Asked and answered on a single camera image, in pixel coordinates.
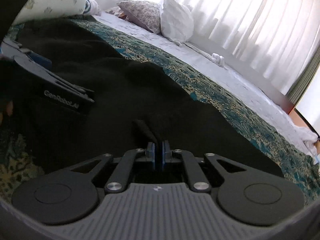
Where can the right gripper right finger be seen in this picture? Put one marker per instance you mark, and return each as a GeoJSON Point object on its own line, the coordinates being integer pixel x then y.
{"type": "Point", "coordinates": [166, 153]}

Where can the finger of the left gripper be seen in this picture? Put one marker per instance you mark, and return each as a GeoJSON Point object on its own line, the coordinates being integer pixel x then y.
{"type": "Point", "coordinates": [44, 62]}

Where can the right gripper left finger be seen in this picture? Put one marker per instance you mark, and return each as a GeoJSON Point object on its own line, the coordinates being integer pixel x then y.
{"type": "Point", "coordinates": [150, 153]}

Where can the black pants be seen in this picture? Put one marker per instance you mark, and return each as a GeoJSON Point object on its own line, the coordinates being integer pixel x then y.
{"type": "Point", "coordinates": [133, 104]}

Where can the green floral folded quilt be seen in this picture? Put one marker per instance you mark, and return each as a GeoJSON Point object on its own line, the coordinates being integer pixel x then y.
{"type": "Point", "coordinates": [42, 9]}

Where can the striped cloth behind quilt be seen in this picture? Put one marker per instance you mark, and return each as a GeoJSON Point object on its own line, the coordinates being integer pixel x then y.
{"type": "Point", "coordinates": [92, 8]}

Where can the small white rolled cloth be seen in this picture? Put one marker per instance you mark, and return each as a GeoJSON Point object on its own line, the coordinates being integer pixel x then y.
{"type": "Point", "coordinates": [218, 59]}

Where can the white bed sheet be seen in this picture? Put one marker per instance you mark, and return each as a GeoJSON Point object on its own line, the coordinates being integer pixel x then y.
{"type": "Point", "coordinates": [226, 77]}

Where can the purple floral pillow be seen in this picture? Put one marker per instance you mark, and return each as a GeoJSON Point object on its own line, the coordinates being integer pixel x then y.
{"type": "Point", "coordinates": [143, 13]}

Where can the teal paisley bedspread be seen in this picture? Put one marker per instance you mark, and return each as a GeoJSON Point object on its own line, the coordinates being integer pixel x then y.
{"type": "Point", "coordinates": [294, 164]}

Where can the white pillow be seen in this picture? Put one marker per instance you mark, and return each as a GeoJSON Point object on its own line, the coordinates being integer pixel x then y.
{"type": "Point", "coordinates": [177, 23]}

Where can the green curtain near wardrobe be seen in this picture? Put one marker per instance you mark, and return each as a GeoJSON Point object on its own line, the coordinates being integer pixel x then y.
{"type": "Point", "coordinates": [298, 89]}

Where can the white sheer curtain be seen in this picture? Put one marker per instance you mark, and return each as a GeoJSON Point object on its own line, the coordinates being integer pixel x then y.
{"type": "Point", "coordinates": [274, 37]}

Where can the wooden bed frame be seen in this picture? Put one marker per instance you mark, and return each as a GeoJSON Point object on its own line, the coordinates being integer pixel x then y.
{"type": "Point", "coordinates": [308, 109]}

